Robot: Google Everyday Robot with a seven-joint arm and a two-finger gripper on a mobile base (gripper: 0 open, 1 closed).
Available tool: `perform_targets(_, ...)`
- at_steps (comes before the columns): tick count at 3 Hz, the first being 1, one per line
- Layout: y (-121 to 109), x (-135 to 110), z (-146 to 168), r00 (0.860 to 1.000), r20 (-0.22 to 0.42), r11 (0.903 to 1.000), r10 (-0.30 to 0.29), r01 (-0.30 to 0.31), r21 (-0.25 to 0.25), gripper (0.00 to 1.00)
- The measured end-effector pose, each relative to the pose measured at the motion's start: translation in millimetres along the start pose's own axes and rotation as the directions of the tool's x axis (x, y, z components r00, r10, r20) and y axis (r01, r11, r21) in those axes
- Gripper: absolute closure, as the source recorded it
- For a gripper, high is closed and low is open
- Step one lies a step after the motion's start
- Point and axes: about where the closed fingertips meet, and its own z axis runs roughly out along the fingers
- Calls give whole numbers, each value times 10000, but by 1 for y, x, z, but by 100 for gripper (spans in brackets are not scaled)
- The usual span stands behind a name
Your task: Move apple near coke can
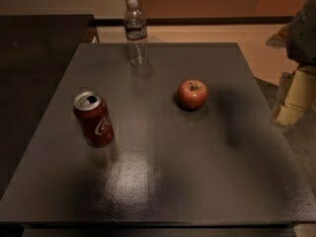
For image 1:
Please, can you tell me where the clear plastic water bottle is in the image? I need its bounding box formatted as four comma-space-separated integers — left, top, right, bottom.
123, 0, 149, 67

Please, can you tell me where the red apple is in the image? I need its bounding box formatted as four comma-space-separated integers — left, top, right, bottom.
176, 79, 208, 111

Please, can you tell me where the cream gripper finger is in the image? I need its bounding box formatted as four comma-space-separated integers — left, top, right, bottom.
272, 64, 316, 126
266, 24, 290, 48

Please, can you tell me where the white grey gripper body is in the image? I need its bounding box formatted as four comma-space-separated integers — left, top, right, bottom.
285, 0, 316, 66

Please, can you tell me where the red coke can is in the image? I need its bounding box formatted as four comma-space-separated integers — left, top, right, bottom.
73, 91, 114, 147

